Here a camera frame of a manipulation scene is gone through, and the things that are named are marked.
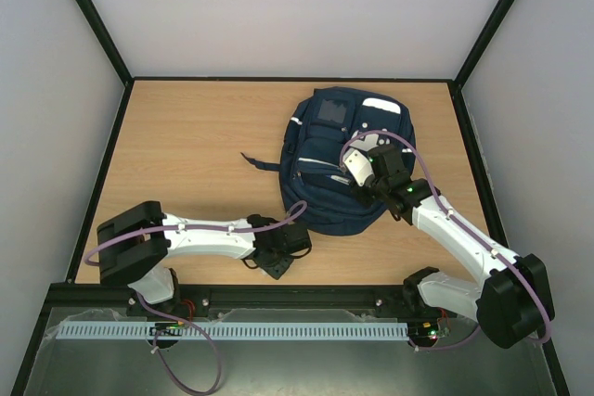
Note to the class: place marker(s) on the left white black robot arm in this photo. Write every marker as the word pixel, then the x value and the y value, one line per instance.
pixel 133 245

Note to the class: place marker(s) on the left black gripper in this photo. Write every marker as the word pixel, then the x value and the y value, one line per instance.
pixel 277 270

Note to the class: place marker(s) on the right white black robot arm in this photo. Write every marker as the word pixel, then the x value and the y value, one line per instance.
pixel 421 205

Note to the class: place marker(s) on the light blue slotted cable duct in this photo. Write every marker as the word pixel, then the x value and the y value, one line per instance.
pixel 234 331

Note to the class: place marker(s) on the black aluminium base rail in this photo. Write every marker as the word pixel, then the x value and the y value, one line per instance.
pixel 297 298

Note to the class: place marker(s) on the purple capped marker pen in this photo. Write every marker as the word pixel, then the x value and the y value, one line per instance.
pixel 336 179

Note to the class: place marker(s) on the black frame post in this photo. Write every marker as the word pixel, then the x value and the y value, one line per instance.
pixel 484 39
pixel 105 40

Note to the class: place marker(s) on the black frame post right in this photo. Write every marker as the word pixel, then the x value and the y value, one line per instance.
pixel 484 39

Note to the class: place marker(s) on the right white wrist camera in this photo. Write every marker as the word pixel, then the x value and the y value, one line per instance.
pixel 358 165

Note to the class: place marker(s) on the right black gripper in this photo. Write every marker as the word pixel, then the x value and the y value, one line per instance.
pixel 367 193

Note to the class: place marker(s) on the black frame post left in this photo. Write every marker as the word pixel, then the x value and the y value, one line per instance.
pixel 105 40

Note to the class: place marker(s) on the navy blue student backpack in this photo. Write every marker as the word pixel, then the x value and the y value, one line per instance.
pixel 315 135

